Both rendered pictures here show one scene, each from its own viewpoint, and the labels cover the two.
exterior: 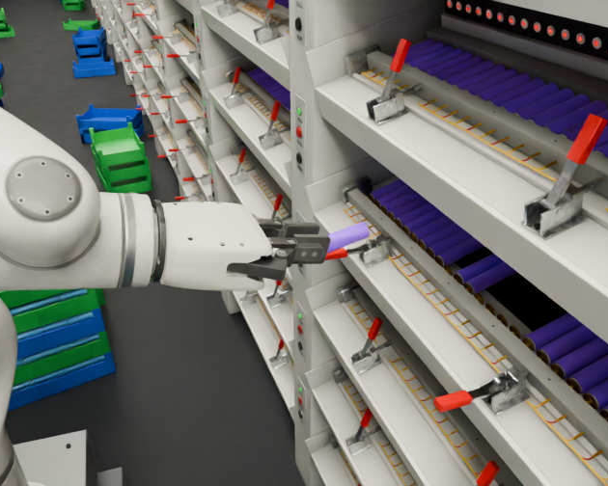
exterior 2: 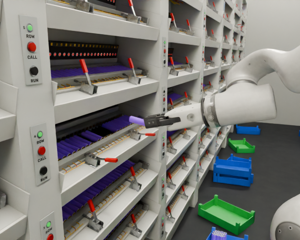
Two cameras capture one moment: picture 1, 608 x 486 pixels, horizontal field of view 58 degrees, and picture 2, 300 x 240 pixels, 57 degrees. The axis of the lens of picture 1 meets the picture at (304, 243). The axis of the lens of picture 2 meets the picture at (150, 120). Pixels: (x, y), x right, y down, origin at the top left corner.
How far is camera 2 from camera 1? 116 cm
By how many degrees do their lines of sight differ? 117
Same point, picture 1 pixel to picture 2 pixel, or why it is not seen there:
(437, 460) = (125, 196)
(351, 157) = not seen: hidden behind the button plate
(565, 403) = (134, 126)
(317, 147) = (55, 146)
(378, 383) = (104, 219)
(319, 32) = (47, 70)
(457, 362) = (129, 144)
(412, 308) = (115, 152)
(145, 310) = not seen: outside the picture
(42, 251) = not seen: hidden behind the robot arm
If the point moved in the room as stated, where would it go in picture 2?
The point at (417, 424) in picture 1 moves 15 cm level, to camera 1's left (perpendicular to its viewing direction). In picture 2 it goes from (115, 204) to (145, 222)
